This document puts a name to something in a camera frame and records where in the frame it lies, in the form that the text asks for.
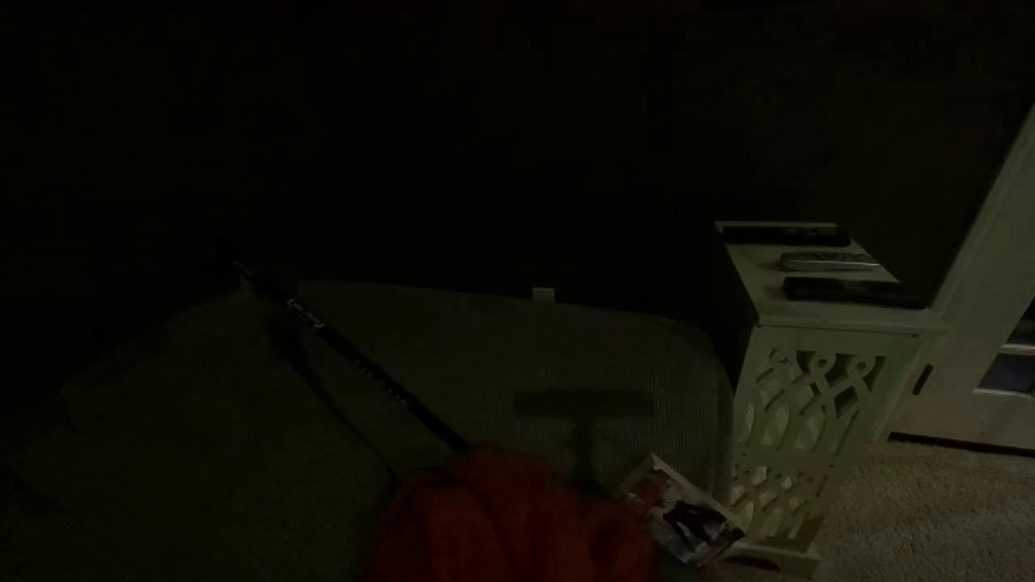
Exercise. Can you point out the grey remote control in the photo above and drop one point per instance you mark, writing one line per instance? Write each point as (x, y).
(827, 260)

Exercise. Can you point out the grey upholstered armchair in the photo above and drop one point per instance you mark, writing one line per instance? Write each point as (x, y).
(432, 343)

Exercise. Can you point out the black tripod stand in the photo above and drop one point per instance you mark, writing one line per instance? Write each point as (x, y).
(356, 358)

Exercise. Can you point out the white lattice side table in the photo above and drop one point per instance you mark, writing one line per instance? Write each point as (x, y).
(820, 408)

